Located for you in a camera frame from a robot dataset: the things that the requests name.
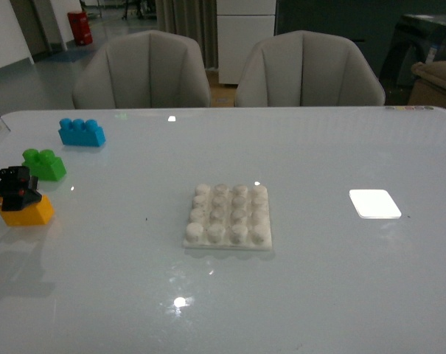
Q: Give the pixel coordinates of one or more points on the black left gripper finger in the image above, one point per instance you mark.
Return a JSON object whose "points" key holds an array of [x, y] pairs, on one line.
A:
{"points": [[20, 199], [17, 178]]}

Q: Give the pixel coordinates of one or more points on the yellow toy block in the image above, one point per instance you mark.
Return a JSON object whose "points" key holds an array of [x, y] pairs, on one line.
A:
{"points": [[32, 215]]}

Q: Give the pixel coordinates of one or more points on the white studded base plate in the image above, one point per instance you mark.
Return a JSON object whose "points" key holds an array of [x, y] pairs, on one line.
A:
{"points": [[224, 217]]}

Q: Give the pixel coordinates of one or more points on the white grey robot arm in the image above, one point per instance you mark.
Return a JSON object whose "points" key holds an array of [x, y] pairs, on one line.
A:
{"points": [[18, 189]]}

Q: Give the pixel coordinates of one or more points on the green toy block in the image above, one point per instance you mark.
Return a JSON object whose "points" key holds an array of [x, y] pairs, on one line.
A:
{"points": [[44, 164]]}

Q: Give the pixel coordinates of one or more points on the blue toy block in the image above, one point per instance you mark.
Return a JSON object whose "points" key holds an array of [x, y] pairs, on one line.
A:
{"points": [[78, 132]]}

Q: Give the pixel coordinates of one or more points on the red fire extinguisher box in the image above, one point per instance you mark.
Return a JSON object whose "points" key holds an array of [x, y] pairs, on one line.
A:
{"points": [[78, 21]]}

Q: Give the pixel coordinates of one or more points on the left grey armchair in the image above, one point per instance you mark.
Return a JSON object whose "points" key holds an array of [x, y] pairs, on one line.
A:
{"points": [[150, 69]]}

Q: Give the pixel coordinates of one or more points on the grey armchair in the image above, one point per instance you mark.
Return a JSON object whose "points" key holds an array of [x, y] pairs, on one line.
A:
{"points": [[304, 68], [150, 69]]}

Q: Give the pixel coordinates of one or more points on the beige curtain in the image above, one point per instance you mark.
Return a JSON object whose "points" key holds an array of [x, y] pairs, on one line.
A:
{"points": [[196, 19]]}

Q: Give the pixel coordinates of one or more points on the white drawer cabinet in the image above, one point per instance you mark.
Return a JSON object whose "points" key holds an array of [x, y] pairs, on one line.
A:
{"points": [[240, 25]]}

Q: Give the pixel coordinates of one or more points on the right grey armchair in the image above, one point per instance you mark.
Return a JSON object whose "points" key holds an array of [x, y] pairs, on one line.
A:
{"points": [[304, 68]]}

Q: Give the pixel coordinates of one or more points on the dark grey counter cabinet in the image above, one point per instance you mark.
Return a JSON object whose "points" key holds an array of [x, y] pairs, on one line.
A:
{"points": [[369, 23]]}

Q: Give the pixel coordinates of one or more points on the dark appliance with label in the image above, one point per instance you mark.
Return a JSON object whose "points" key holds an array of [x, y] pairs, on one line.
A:
{"points": [[416, 38]]}

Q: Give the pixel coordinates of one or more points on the tan cushioned seat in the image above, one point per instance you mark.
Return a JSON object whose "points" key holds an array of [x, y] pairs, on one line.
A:
{"points": [[430, 85]]}

